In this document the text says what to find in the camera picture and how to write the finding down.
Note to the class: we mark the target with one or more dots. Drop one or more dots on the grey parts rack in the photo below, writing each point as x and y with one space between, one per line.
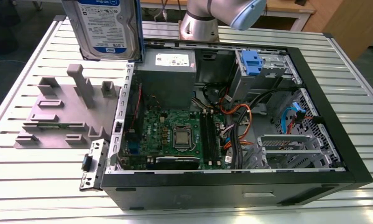
70 112

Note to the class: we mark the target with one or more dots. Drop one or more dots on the wooden desk white frame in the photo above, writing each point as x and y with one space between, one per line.
298 9

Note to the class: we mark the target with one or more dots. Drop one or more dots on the grey power supply unit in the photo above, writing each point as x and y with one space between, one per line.
164 86

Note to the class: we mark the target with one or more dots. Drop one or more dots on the black open PC case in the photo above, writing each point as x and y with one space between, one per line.
205 191

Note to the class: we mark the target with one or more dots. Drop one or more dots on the blue plastic drive latch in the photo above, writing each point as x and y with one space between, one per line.
252 63

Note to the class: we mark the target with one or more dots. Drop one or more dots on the metal drive cage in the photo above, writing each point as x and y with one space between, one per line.
252 86

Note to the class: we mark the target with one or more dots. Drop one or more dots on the green motherboard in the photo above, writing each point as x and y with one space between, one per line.
154 123

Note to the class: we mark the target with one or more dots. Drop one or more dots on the black graphics card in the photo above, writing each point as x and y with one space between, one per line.
173 164

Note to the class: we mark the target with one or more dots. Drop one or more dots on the CPU socket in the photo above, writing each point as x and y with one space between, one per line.
181 128

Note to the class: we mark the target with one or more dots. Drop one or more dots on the green RAM stick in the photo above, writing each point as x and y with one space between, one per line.
60 127

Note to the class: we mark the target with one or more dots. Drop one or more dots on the brown wooden cabinet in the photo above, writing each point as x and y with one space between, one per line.
354 23

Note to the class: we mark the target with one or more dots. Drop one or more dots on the metal disk bay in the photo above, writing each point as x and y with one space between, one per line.
292 152

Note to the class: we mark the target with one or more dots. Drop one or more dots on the hard disk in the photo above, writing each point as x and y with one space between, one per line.
102 28

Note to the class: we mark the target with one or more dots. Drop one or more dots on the black RAM slot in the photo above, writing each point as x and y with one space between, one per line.
213 135
206 135

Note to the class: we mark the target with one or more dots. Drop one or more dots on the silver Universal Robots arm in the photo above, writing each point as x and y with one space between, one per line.
198 28

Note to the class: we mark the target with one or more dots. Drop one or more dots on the silver CPU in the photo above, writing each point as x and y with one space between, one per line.
182 137

